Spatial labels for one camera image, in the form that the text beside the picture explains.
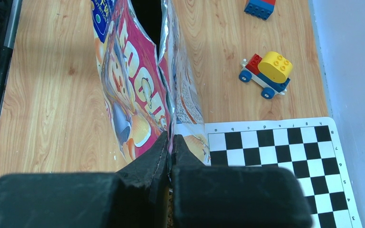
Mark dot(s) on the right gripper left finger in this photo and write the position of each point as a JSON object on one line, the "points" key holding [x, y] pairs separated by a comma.
{"points": [[136, 196]]}

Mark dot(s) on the pink pet food bag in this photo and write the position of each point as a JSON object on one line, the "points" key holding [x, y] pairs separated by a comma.
{"points": [[146, 75]]}

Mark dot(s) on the black white chessboard mat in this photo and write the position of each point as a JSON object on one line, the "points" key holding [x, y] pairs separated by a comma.
{"points": [[309, 147]]}

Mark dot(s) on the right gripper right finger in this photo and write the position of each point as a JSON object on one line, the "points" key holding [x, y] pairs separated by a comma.
{"points": [[234, 197]]}

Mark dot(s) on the toy block car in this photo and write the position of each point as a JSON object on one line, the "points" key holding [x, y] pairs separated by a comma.
{"points": [[270, 72]]}

